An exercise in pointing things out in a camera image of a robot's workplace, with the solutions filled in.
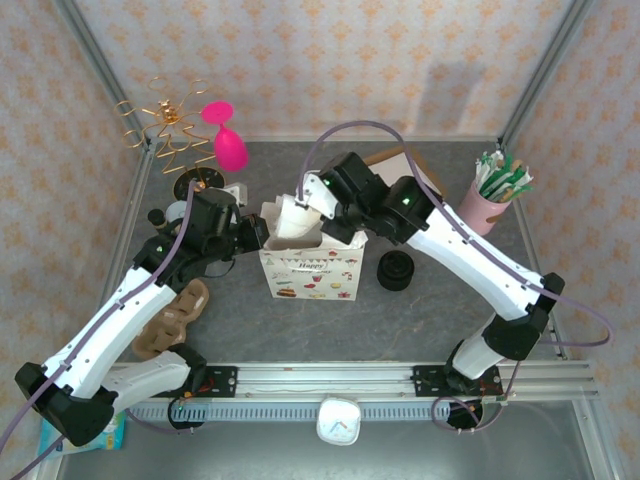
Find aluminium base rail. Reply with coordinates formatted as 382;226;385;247
52;362;599;401

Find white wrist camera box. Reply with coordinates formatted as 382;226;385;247
298;171;340;220
222;183;249;207

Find gold wire glass rack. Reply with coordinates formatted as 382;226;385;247
113;77;225;201

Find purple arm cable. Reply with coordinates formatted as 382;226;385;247
297;119;614;435
0;180;199;480

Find white paper napkin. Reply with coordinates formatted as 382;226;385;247
262;193;324;241

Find stack of white napkins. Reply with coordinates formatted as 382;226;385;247
374;152;441;194

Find white printed paper gift bag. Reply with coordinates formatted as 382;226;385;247
258;219;370;301

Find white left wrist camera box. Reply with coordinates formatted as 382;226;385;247
222;183;249;207

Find pink wine glass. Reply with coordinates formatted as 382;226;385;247
201;101;250;173

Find brown pulp cup carrier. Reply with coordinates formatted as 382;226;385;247
131;278;210;359

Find white square timer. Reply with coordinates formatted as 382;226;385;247
314;394;362;446

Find grey slotted cable duct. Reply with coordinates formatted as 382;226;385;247
119;402;484;424

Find stack of black cup lids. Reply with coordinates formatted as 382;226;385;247
375;249;417;292

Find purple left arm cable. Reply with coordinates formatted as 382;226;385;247
0;180;199;480

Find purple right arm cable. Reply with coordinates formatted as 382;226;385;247
297;119;614;435

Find white paper napkins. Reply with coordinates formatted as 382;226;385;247
362;144;448;199

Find pink cup holder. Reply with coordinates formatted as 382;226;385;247
458;179;511;236

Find white stick packet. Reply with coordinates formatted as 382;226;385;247
487;149;505;194
474;154;494;196

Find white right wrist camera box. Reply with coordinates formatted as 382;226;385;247
298;171;340;220

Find blue wet wipes pack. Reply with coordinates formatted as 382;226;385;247
38;412;126;461

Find aluminium frame post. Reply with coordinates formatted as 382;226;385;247
499;0;594;146
53;0;154;151

